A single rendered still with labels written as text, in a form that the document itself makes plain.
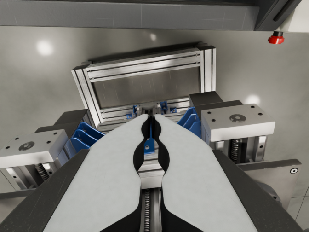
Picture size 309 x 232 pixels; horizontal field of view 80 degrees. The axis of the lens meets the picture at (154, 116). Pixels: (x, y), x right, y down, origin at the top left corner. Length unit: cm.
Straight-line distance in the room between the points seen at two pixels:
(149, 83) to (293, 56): 104
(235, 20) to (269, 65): 122
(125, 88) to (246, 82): 90
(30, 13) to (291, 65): 158
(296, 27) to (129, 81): 93
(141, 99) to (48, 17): 90
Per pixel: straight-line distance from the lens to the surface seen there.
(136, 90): 120
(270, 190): 50
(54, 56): 150
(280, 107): 181
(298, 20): 42
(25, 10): 43
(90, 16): 38
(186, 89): 122
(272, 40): 60
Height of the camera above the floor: 132
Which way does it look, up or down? 60 degrees down
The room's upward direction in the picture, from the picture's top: 178 degrees clockwise
